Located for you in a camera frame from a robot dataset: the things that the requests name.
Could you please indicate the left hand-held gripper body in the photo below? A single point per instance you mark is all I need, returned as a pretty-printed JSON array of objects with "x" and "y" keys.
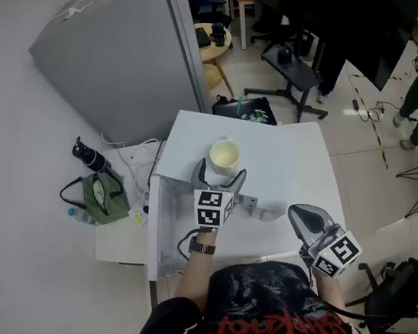
[{"x": 209, "y": 208}]

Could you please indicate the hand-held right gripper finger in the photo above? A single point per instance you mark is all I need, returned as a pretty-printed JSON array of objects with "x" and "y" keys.
[
  {"x": 299, "y": 225},
  {"x": 328, "y": 222}
]

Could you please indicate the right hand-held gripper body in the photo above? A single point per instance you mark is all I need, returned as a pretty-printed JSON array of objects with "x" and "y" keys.
[{"x": 337, "y": 254}]

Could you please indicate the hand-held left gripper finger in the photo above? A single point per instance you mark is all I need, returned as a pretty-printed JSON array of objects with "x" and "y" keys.
[
  {"x": 199, "y": 175},
  {"x": 236, "y": 185}
]

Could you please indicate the cream cup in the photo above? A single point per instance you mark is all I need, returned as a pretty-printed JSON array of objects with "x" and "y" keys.
[{"x": 225, "y": 156}]

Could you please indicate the white box table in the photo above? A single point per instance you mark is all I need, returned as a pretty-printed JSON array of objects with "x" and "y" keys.
[{"x": 189, "y": 138}]

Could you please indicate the person's right forearm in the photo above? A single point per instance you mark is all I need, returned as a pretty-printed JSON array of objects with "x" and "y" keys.
[{"x": 329, "y": 292}]

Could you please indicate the person's left forearm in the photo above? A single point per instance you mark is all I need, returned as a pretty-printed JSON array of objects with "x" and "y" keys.
[{"x": 193, "y": 276}]

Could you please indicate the dark wristwatch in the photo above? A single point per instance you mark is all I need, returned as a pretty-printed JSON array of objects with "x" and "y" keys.
[{"x": 202, "y": 247}]

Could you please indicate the white power strip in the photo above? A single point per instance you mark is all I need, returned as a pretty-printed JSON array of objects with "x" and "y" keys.
[{"x": 138, "y": 214}]

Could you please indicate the black floor bag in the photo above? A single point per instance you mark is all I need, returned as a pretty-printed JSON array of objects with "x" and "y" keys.
[{"x": 232, "y": 111}]

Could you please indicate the person's black printed t-shirt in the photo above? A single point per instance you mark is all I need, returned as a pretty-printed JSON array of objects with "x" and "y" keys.
[{"x": 260, "y": 309}]

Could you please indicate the green striped bag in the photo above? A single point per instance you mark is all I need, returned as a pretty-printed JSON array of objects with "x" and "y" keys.
[{"x": 105, "y": 200}]

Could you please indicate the yellow black floor tape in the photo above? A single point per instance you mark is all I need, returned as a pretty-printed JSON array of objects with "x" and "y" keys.
[{"x": 375, "y": 131}]

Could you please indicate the black drinking bottle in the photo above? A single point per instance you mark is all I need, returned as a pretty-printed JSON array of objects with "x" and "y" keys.
[{"x": 90, "y": 157}]

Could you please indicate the round wooden stool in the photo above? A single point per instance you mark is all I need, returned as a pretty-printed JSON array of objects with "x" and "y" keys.
[{"x": 212, "y": 55}]

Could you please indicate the clear plastic water bottle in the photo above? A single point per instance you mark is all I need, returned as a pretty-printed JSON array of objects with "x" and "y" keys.
[{"x": 82, "y": 215}]

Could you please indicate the grey partition panel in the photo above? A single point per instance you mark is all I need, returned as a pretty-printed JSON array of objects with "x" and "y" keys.
[{"x": 121, "y": 66}]

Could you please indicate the black notebook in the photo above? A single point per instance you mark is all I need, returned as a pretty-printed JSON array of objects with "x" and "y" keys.
[{"x": 203, "y": 36}]

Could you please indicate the black cylindrical lens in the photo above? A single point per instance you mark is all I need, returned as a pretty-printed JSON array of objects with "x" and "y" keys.
[{"x": 219, "y": 34}]

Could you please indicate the wooden side table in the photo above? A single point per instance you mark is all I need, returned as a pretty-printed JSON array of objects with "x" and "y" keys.
[{"x": 244, "y": 3}]

